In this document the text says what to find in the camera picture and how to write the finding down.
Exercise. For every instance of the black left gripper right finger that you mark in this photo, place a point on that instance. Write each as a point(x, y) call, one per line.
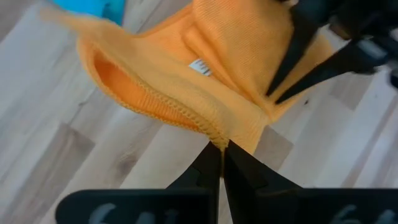
point(264, 199)

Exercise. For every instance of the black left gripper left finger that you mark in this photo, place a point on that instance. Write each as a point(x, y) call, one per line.
point(192, 202)

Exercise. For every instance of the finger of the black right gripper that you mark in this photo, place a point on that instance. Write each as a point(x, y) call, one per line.
point(295, 46)
point(342, 60)

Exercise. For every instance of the orange microfiber towel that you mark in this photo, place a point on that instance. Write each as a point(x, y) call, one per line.
point(236, 40)

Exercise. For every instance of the blue microfiber towel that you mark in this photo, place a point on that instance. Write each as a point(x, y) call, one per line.
point(93, 7)

